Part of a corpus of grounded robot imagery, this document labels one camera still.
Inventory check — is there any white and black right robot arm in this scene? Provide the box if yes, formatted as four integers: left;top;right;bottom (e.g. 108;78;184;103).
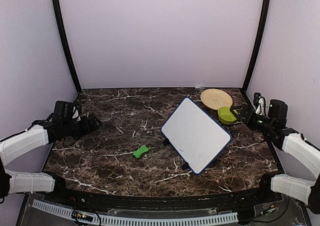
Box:
230;99;320;215

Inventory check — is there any blue framed whiteboard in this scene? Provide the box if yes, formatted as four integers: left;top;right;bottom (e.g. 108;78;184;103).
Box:
161;97;232;175

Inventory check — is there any black left frame post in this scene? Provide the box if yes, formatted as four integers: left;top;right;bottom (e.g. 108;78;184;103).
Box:
51;0;82;94

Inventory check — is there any lime green bowl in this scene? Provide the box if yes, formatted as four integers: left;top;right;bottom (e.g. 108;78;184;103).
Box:
217;107;237;125

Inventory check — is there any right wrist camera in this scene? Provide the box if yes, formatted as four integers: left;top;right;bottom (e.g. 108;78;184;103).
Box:
253;92;267;116

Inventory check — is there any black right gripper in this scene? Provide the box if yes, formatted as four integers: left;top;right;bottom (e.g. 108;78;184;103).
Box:
230;104;276;134

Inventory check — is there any black right frame post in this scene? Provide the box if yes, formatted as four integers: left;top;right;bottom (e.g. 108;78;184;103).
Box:
241;0;271;94

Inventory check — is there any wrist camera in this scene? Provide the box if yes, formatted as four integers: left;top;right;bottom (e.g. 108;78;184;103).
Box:
253;92;267;116
52;100;82;124

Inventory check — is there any black frame post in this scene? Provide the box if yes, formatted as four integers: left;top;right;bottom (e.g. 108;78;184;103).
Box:
51;0;82;94
241;0;271;94

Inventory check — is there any beige plate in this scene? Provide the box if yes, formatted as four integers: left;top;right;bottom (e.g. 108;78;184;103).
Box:
200;88;233;111

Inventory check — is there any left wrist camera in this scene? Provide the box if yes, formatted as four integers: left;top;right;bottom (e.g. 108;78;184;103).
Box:
52;100;82;124

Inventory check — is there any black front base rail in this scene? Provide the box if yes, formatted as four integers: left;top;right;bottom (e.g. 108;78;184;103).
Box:
24;188;287;212

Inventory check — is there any black whiteboard stand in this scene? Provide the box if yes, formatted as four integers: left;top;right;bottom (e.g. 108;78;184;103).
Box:
162;137;190;171

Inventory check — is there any green bone shaped eraser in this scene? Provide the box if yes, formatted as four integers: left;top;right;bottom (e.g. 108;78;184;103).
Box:
132;145;149;159

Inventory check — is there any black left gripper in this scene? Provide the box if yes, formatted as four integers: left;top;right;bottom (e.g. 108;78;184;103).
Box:
62;113;102;141

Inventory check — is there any white slotted cable duct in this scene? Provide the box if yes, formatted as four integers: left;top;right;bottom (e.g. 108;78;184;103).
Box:
31;199;239;226

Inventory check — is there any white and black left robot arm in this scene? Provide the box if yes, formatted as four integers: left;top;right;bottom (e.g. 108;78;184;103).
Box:
0;113;103;204

